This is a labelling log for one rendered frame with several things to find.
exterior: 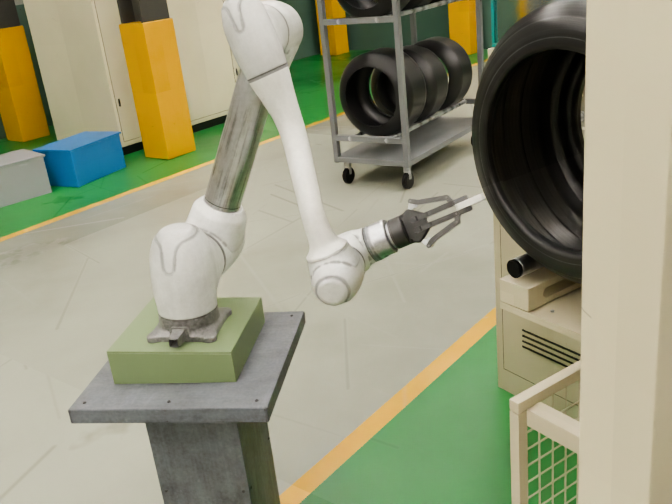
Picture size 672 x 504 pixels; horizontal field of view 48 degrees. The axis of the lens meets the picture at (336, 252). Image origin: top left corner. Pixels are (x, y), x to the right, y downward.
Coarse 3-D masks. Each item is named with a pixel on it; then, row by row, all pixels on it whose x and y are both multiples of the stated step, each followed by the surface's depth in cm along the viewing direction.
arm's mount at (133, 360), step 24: (144, 312) 210; (240, 312) 206; (120, 336) 197; (144, 336) 196; (240, 336) 193; (120, 360) 190; (144, 360) 189; (168, 360) 188; (192, 360) 187; (216, 360) 187; (240, 360) 192
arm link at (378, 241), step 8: (376, 224) 181; (384, 224) 182; (368, 232) 181; (376, 232) 180; (384, 232) 179; (368, 240) 180; (376, 240) 179; (384, 240) 179; (368, 248) 180; (376, 248) 180; (384, 248) 180; (392, 248) 180; (376, 256) 181; (384, 256) 182
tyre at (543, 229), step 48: (576, 0) 142; (528, 48) 150; (576, 48) 140; (480, 96) 165; (528, 96) 181; (576, 96) 180; (480, 144) 169; (528, 144) 185; (576, 144) 183; (528, 192) 182; (576, 192) 186; (528, 240) 165; (576, 240) 177
